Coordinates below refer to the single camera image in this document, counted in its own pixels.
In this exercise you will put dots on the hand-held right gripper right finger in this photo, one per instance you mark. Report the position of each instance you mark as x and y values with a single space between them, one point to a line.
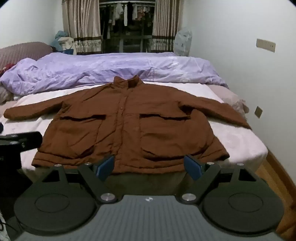
193 168

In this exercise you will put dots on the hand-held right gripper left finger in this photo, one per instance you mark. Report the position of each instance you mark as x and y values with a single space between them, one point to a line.
105 168

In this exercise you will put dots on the brown jacket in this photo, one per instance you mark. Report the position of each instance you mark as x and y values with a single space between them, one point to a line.
124 129

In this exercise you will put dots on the pile of blue white clothes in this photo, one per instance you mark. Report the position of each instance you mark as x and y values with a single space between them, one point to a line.
62 39

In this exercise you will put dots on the hanging clothes on rack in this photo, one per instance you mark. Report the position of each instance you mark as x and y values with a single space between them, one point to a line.
119 11

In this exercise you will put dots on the grey cloth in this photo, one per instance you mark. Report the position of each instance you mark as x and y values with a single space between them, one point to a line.
4 95

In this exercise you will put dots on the pink printed bed blanket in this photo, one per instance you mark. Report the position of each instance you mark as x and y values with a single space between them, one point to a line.
235 143

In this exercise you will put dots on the red cloth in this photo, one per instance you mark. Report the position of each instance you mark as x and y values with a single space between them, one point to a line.
9 67

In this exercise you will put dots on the pink quilted headboard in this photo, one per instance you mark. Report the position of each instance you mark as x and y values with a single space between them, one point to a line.
20 53

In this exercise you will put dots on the pink pillow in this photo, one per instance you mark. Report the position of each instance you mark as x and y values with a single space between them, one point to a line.
229 95

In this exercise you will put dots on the purple duvet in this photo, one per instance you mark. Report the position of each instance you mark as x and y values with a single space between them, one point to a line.
92 69

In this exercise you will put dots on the dark balcony window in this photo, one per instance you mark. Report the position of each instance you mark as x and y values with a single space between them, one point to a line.
129 44

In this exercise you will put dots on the white patterned plastic bag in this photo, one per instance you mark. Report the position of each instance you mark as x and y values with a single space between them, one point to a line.
183 41

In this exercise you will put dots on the beige striped curtain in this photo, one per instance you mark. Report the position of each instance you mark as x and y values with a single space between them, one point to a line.
164 23
83 23

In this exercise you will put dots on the beige wall switch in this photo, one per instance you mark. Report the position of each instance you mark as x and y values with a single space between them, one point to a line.
258 112

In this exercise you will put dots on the beige wall socket panel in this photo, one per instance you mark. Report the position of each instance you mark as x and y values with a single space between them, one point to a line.
266 45

